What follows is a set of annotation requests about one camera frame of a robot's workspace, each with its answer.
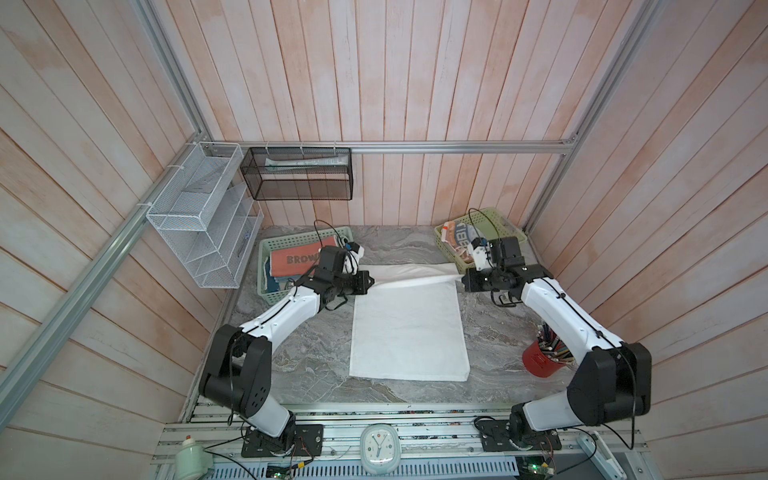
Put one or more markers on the red pen holder cup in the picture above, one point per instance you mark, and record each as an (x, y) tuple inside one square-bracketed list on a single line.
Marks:
[(547, 354)]

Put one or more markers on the white green bottle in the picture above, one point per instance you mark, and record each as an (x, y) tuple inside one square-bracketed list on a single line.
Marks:
[(192, 462)]

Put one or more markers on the green circuit board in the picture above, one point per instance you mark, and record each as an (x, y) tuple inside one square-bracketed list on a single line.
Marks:
[(533, 468)]

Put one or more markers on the mint green plastic basket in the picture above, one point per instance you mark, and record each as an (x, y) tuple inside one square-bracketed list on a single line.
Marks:
[(343, 234)]

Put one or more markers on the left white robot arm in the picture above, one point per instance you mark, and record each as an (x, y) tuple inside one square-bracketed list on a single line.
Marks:
[(237, 371)]

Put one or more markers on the white wire mesh shelf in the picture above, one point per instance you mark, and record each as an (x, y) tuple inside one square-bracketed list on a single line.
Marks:
[(206, 217)]

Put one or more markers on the red white blue towel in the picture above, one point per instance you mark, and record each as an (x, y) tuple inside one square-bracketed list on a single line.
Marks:
[(461, 238)]

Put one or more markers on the black wire mesh basket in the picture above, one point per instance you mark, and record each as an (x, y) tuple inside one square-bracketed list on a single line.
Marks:
[(299, 173)]

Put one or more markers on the brown towel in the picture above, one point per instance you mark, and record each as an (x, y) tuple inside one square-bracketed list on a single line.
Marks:
[(295, 261)]

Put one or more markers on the light green plastic basket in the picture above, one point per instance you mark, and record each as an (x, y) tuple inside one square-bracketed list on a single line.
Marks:
[(492, 225)]

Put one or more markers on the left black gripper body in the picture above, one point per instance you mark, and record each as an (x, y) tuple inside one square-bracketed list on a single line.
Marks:
[(351, 284)]

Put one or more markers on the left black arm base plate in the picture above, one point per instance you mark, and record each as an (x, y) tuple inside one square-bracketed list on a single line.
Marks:
[(296, 439)]

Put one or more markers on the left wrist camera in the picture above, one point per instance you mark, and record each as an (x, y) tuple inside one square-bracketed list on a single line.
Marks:
[(353, 253)]

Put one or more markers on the plain white towel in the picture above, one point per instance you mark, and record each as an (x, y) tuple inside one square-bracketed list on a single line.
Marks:
[(409, 326)]

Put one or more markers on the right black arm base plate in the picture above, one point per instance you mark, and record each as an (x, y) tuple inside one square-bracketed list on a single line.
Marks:
[(499, 436)]

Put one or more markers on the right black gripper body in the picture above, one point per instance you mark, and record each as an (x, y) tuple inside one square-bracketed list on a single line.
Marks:
[(482, 280)]

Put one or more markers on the white analog clock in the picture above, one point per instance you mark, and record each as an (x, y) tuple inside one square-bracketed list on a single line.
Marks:
[(380, 449)]

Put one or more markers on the blue Doraemon towel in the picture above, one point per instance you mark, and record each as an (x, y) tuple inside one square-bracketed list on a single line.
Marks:
[(278, 284)]

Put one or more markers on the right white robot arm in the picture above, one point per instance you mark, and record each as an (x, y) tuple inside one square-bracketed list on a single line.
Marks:
[(613, 378)]

